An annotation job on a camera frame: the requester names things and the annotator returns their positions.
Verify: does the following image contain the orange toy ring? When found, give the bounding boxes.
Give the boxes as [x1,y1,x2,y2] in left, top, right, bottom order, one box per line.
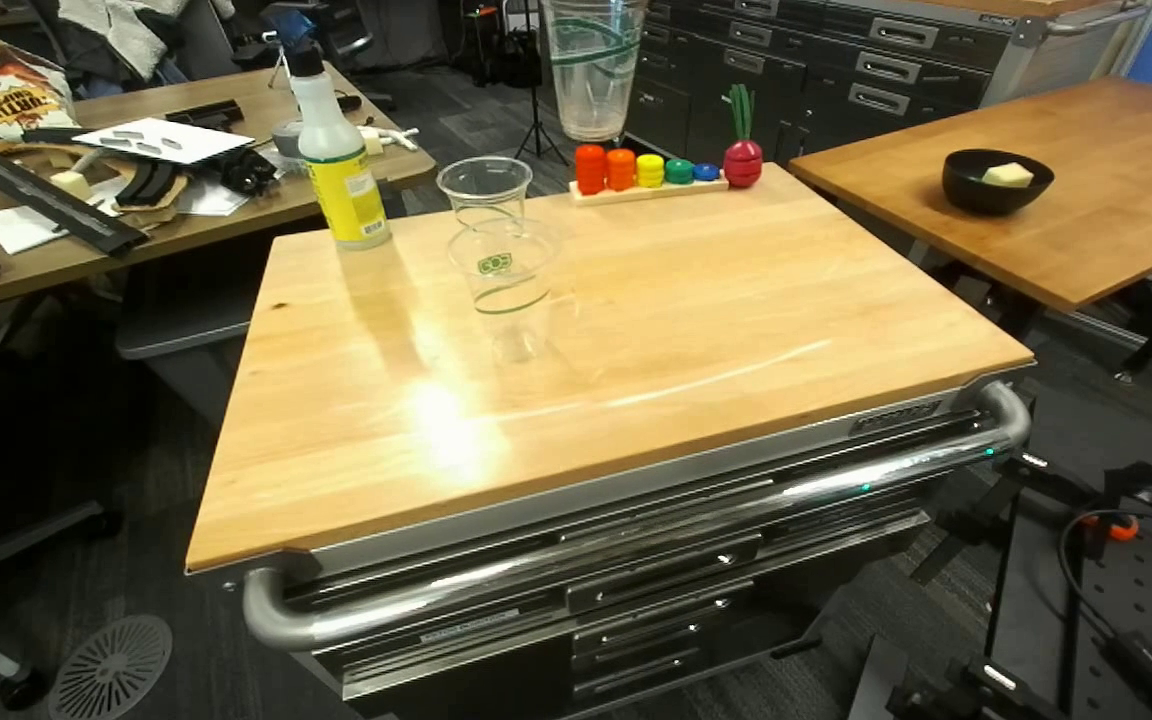
[604,143,639,196]

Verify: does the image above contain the chip snack bag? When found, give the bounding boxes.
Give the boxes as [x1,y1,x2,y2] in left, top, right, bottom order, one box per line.
[0,38,82,157]

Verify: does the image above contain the grey office chair base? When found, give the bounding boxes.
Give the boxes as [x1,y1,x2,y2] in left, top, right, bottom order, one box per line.
[0,443,127,712]

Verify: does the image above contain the black bowl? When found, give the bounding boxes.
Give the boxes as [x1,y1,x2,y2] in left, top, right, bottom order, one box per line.
[940,143,1058,222]

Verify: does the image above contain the red-orange toy ring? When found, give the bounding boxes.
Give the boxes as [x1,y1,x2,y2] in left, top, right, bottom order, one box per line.
[571,142,614,200]

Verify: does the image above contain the black drawer cabinet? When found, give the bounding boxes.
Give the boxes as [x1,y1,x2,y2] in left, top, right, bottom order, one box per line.
[621,0,1012,160]

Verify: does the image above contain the thin black tripod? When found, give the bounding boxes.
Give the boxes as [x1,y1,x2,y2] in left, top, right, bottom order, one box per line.
[509,0,571,174]

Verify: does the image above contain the yellow liquid spray bottle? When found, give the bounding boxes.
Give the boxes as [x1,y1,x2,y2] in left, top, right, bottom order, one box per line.
[270,6,397,253]

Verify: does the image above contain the wooden side table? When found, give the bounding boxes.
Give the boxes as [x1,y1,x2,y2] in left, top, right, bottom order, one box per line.
[790,78,1152,385]

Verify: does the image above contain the long black flat bar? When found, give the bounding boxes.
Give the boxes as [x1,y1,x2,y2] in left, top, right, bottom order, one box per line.
[0,149,153,261]

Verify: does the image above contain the white note paper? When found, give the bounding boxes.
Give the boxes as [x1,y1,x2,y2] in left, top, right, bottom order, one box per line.
[0,200,71,261]

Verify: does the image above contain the white printed paper sheet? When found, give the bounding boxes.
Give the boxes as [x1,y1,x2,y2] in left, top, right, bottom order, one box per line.
[71,111,257,174]

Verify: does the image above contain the wooden office desk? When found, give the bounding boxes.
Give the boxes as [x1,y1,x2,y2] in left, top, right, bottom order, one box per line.
[0,61,442,364]

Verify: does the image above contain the clear plastic cup green logo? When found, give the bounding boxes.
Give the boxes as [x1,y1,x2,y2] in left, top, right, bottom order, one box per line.
[539,0,652,149]
[449,218,568,368]
[435,152,535,311]

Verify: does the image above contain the orange clamp handle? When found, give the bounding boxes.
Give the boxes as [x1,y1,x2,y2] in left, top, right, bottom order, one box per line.
[1075,510,1147,553]

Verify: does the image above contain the black flat wallet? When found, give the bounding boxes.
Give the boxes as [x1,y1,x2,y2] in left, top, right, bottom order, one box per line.
[164,97,247,136]

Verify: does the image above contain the chrome cart handle bar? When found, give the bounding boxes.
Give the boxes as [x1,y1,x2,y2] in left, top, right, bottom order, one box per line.
[242,379,1036,657]

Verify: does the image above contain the black pouch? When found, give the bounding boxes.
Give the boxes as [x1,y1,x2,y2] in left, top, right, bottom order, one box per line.
[207,142,286,200]

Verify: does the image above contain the white cloth on chair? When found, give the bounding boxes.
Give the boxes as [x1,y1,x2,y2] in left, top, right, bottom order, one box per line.
[53,0,188,86]

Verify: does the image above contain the pale wooden toy base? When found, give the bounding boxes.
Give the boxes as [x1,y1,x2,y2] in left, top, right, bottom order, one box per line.
[566,174,737,207]

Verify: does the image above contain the red toy radish green leaves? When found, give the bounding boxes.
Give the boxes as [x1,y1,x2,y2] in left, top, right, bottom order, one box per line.
[720,82,768,191]

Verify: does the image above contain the black camera stand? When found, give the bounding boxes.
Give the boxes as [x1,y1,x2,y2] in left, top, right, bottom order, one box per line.
[889,453,1152,720]

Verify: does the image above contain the yellow butter piece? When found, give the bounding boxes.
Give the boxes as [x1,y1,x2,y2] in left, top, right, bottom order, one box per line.
[977,160,1042,191]

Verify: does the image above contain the white adapter with cable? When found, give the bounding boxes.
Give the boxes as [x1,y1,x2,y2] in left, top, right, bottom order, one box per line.
[355,122,425,152]

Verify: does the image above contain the round grey floor grate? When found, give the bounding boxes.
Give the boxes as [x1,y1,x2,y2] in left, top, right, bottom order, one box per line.
[49,611,175,720]

